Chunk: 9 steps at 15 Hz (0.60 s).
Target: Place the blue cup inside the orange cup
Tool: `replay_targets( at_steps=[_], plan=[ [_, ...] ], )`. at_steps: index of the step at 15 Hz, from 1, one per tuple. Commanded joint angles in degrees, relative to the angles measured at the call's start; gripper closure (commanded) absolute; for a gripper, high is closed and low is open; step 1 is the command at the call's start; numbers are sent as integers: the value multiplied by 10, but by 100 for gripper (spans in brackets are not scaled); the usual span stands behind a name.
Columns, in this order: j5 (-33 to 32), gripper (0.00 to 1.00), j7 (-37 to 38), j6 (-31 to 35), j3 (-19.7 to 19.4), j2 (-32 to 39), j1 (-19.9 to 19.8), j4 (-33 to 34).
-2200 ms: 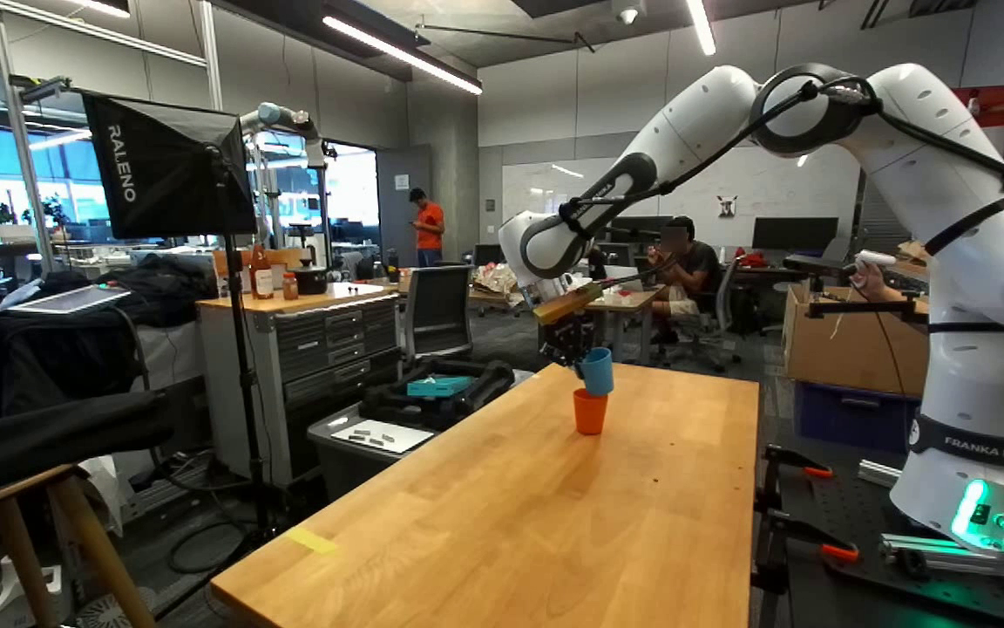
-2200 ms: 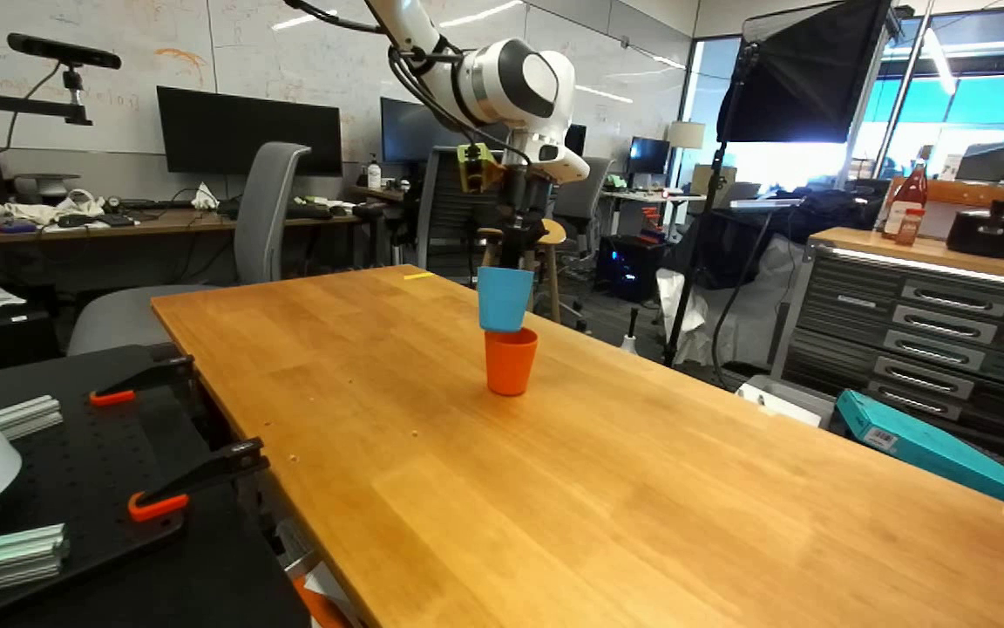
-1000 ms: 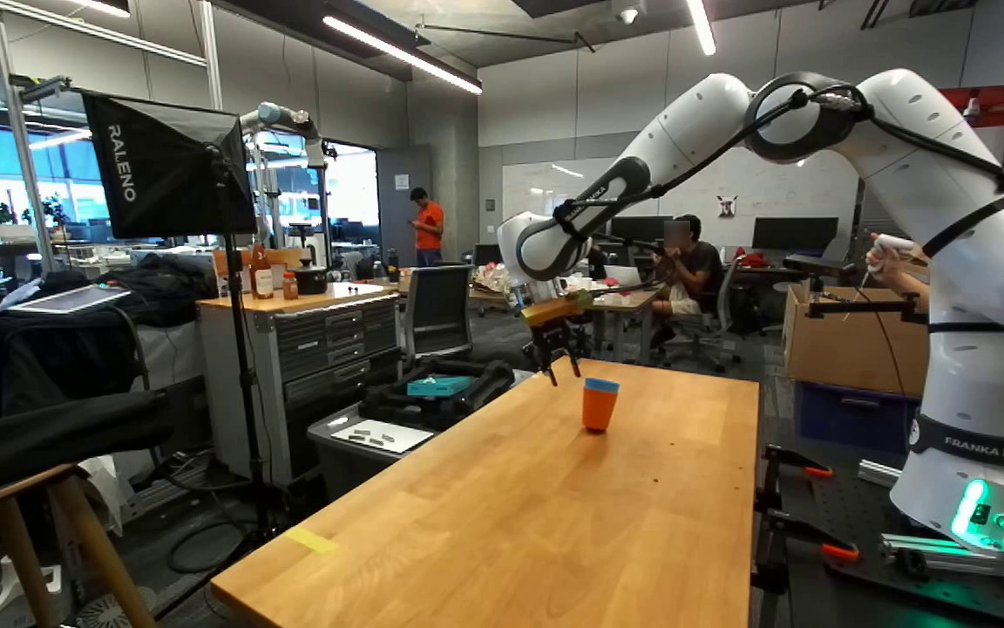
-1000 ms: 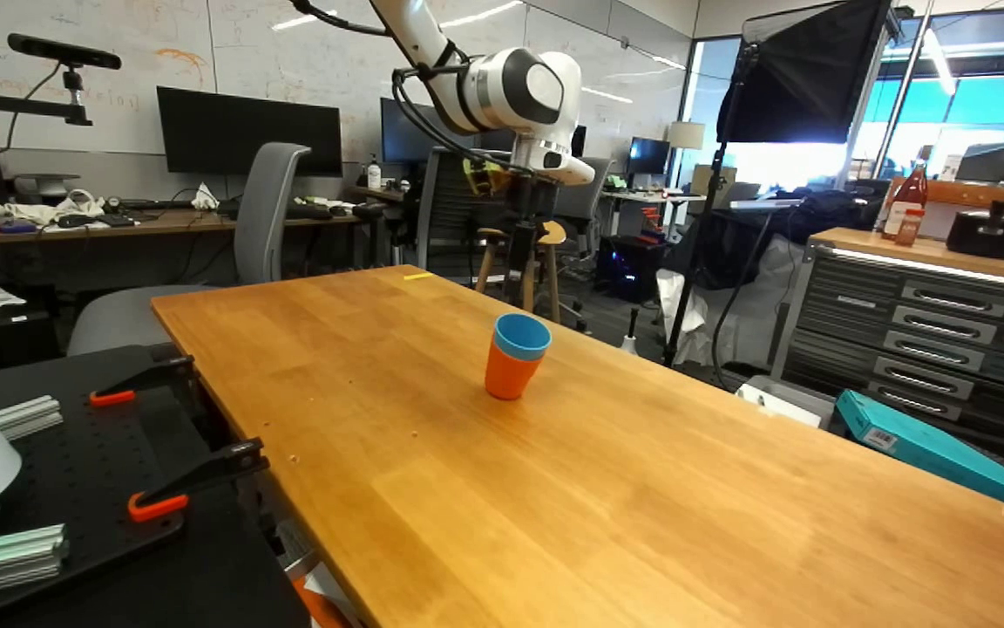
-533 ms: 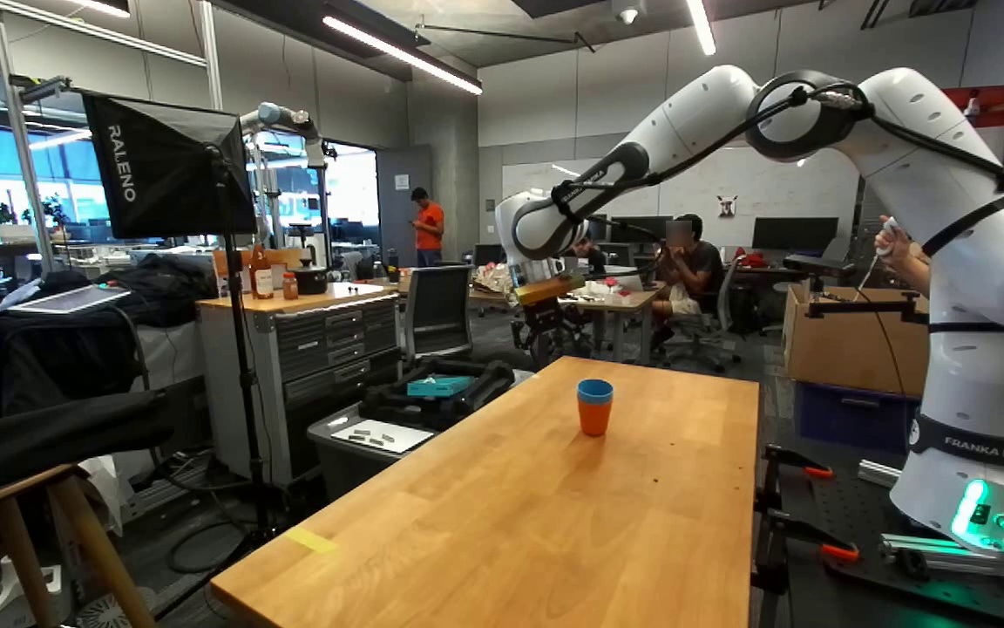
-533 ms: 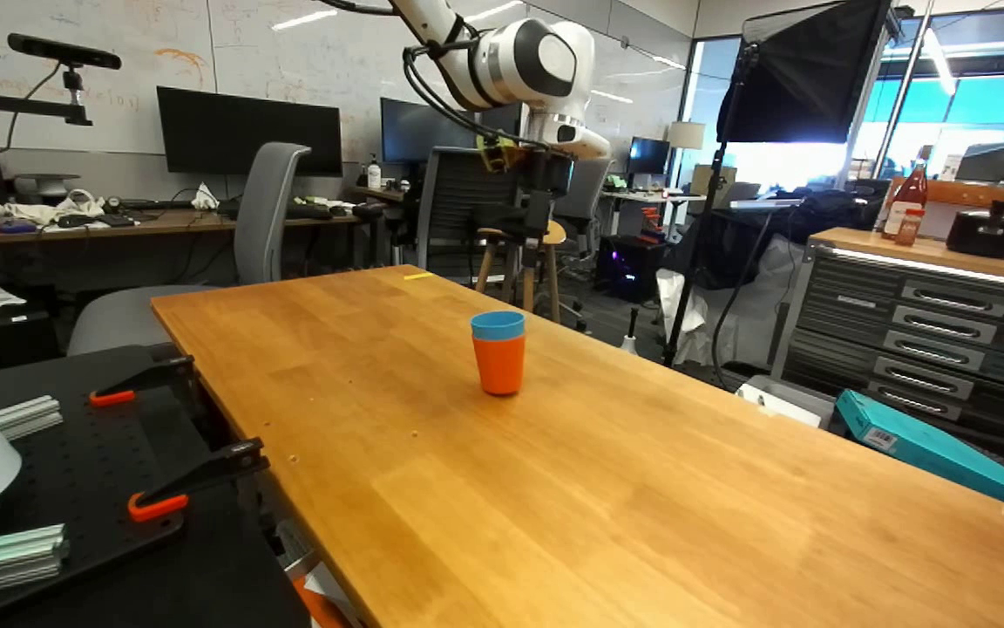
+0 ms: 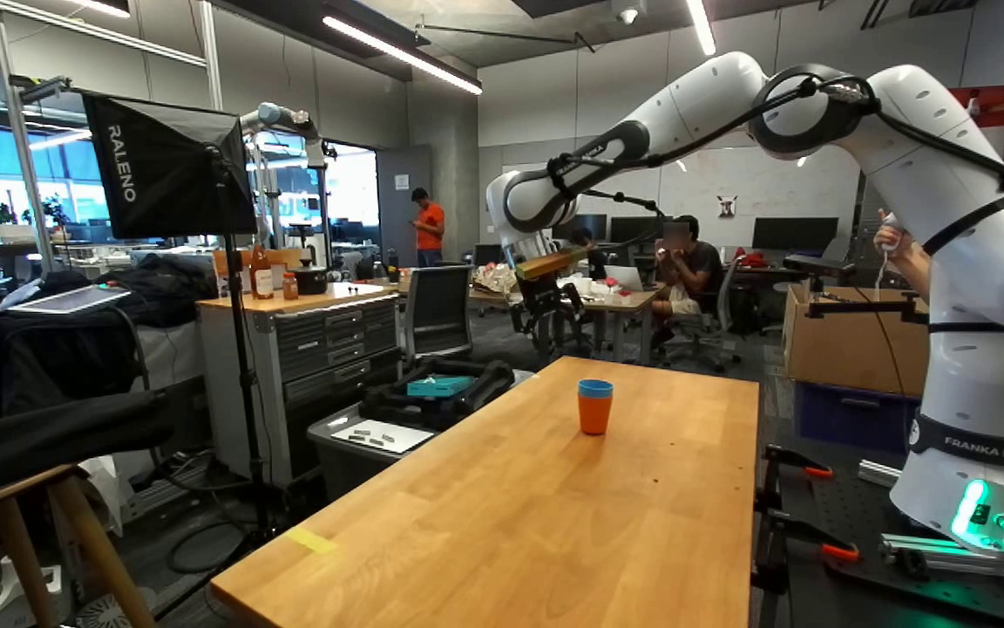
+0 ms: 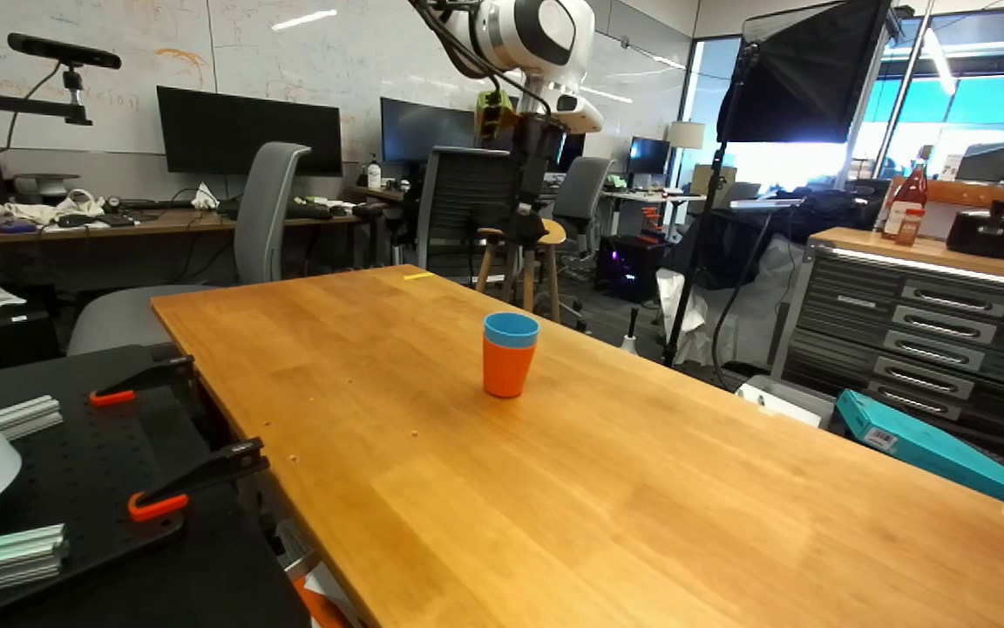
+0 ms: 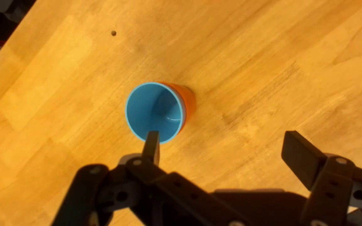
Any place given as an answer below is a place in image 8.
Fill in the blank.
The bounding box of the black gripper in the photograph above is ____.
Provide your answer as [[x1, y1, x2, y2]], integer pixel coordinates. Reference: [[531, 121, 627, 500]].
[[505, 107, 555, 252]]

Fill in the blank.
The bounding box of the blue plastic cup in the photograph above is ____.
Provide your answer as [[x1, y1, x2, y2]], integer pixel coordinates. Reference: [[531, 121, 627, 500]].
[[481, 309, 539, 352]]

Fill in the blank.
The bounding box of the orange plastic cup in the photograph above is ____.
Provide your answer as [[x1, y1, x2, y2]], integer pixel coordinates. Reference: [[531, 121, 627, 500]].
[[481, 335, 539, 400]]

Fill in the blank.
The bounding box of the wooden stool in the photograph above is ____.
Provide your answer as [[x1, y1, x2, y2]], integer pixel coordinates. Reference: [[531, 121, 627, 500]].
[[472, 216, 572, 321]]

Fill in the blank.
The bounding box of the small grey office chair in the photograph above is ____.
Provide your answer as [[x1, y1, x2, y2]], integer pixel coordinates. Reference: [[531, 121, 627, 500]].
[[551, 153, 613, 237]]

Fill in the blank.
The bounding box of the black mesh chair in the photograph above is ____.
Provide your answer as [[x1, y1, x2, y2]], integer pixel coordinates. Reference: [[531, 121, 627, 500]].
[[413, 143, 523, 276]]

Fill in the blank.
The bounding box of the medium black monitor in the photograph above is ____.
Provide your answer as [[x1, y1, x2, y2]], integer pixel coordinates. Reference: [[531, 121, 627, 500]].
[[376, 95, 481, 169]]

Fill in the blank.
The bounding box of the black light stand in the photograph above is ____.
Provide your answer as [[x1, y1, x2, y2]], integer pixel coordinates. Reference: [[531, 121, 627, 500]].
[[660, 136, 738, 370]]

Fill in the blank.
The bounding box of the large black monitor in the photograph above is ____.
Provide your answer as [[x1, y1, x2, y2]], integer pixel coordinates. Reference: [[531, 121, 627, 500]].
[[152, 84, 345, 180]]

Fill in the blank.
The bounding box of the white box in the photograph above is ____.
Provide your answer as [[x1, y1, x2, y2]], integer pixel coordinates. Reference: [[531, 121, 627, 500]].
[[735, 374, 842, 429]]

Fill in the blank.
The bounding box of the black softbox light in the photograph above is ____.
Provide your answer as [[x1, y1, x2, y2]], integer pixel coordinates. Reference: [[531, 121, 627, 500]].
[[714, 0, 895, 149]]

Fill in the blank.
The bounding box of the red bottle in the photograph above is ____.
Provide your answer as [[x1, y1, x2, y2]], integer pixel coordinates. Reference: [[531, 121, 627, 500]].
[[881, 160, 931, 249]]

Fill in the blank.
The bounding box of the wooden office desk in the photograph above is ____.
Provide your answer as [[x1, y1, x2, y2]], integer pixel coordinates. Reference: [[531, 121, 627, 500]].
[[0, 203, 413, 293]]

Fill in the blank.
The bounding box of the grey drawer cabinet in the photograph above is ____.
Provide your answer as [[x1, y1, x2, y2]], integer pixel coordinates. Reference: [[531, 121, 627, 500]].
[[774, 223, 1004, 457]]

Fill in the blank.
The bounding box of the black orange bar clamp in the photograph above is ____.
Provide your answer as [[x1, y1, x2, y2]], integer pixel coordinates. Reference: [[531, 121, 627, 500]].
[[127, 436, 269, 530], [86, 352, 200, 412]]

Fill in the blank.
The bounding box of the black pot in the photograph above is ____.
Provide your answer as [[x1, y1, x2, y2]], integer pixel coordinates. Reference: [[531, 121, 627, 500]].
[[946, 200, 1004, 262]]

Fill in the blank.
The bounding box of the teal plastic case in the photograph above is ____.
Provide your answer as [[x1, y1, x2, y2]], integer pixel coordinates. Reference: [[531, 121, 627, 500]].
[[832, 386, 1004, 526]]

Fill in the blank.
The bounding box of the black breadboard plate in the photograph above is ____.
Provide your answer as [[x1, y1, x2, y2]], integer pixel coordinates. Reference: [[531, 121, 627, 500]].
[[0, 345, 313, 628]]

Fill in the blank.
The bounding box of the short aluminium extrusion stack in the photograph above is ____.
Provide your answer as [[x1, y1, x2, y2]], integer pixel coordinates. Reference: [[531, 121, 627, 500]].
[[0, 392, 65, 442]]

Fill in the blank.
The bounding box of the long aluminium extrusion stack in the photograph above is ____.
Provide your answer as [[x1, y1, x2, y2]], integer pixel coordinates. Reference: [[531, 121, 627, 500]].
[[0, 519, 69, 601]]

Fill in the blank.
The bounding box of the black bar camera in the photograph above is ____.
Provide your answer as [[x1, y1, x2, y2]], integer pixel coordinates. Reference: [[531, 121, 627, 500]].
[[5, 27, 127, 72]]

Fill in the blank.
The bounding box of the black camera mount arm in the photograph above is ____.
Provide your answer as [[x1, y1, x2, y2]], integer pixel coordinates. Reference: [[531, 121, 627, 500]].
[[0, 84, 99, 130]]

